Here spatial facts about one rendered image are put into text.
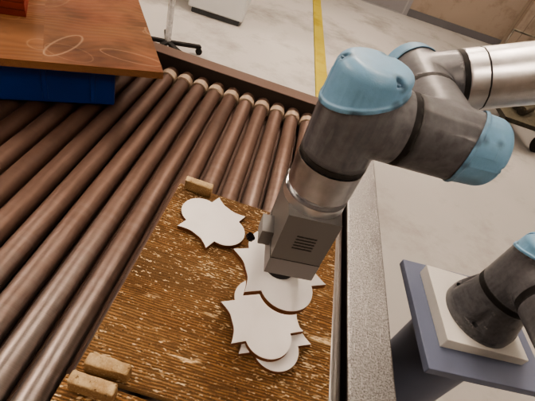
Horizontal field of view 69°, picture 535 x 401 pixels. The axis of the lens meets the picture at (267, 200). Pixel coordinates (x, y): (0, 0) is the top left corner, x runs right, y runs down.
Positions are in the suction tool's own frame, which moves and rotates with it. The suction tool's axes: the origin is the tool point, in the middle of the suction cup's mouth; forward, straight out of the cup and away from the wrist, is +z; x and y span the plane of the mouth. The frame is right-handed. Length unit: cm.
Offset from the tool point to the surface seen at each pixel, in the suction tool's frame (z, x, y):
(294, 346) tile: 11.7, 6.4, 4.4
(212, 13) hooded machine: 101, -48, -407
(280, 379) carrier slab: 12.7, 4.4, 9.4
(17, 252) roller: 14.6, -39.3, -5.3
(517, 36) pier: 80, 456, -679
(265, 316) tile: 10.7, 1.2, 0.7
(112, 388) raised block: 9.9, -18.0, 14.9
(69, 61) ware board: 2, -47, -47
